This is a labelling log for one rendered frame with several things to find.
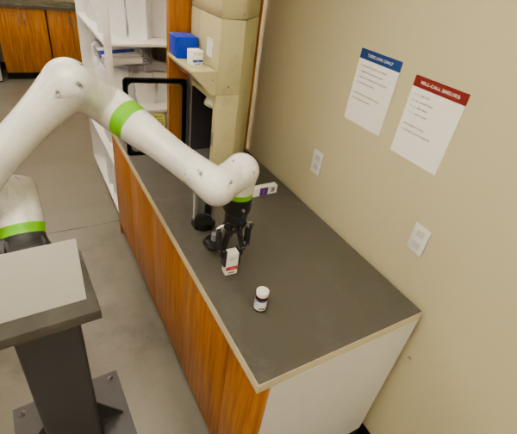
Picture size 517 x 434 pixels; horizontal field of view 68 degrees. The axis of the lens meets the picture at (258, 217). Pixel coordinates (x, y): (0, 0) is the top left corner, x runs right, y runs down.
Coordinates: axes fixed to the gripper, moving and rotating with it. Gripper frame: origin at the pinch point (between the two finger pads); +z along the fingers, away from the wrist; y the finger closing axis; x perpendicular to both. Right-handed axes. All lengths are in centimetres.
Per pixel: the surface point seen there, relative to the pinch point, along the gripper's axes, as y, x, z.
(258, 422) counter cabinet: 5, 43, 34
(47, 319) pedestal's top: 60, 0, 10
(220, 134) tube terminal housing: -19, -63, -18
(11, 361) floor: 89, -65, 104
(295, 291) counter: -20.7, 14.4, 10.2
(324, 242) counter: -49, -7, 10
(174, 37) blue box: -3, -85, -55
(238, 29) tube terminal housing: -23, -63, -63
